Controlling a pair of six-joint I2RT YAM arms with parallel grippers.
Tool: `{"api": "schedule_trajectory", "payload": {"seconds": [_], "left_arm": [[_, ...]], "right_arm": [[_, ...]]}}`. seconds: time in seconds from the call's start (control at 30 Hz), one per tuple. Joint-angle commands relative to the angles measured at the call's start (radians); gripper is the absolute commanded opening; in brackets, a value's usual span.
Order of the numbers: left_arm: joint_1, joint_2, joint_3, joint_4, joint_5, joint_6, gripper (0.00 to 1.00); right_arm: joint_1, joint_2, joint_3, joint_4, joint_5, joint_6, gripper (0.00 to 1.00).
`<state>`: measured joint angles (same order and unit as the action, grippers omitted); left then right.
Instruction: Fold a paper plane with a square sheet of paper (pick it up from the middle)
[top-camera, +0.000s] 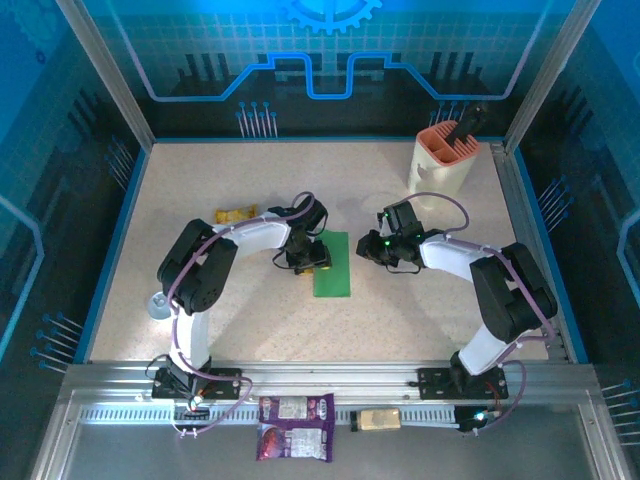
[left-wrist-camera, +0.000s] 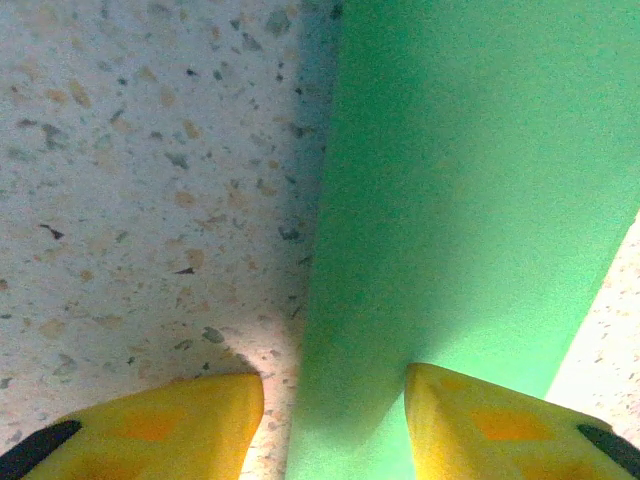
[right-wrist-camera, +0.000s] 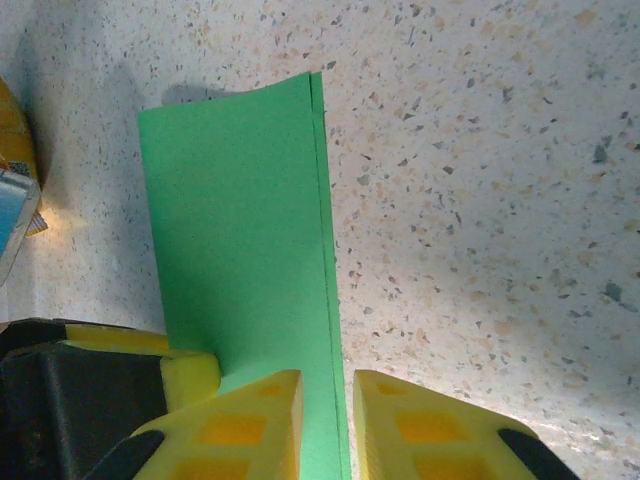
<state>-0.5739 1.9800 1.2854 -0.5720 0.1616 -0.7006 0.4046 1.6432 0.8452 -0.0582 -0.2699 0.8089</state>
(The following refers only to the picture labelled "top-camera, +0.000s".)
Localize yellow snack packet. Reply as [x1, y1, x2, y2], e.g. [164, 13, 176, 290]
[214, 203, 259, 225]

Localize grey metal shelf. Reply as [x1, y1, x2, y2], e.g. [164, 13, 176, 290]
[29, 399, 631, 480]

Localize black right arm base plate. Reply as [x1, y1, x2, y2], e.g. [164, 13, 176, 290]
[417, 366, 510, 401]

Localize green paper sheet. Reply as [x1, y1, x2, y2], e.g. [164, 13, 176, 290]
[313, 229, 353, 300]

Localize control board with led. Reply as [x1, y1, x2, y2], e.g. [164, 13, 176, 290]
[172, 394, 211, 419]
[457, 406, 501, 435]

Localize short aluminium side rail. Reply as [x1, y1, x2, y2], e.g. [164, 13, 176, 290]
[489, 141, 574, 364]

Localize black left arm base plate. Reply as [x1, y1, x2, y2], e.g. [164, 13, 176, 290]
[151, 367, 243, 401]

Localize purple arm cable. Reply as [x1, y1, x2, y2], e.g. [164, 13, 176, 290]
[399, 191, 559, 439]
[167, 191, 317, 439]

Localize right control board with LED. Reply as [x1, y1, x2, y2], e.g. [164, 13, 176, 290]
[457, 406, 501, 435]

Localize small grey cup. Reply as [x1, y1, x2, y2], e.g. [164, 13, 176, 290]
[147, 292, 174, 321]

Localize black knife handle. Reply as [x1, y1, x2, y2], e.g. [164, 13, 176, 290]
[449, 102, 489, 149]

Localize beige knife holder orange top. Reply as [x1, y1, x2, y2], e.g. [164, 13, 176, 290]
[407, 119, 481, 210]

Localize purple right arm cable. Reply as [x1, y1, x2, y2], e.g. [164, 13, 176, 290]
[399, 191, 559, 439]

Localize long aluminium frame rail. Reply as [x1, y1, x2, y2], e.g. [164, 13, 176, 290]
[57, 360, 601, 407]

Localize slotted grey cable duct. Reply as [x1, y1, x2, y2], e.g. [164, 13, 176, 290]
[79, 405, 461, 427]

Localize left control board with LED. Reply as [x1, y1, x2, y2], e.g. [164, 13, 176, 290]
[172, 394, 211, 419]

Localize tan block with black cap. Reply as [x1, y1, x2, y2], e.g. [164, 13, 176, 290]
[349, 407, 403, 432]

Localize aluminium frame post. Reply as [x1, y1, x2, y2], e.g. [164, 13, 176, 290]
[503, 0, 604, 154]
[53, 0, 155, 153]

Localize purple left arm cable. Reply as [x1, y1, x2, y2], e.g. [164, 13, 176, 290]
[167, 191, 317, 439]

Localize purple snack bag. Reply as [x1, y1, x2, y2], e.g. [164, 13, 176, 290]
[258, 393, 335, 424]
[255, 421, 335, 464]

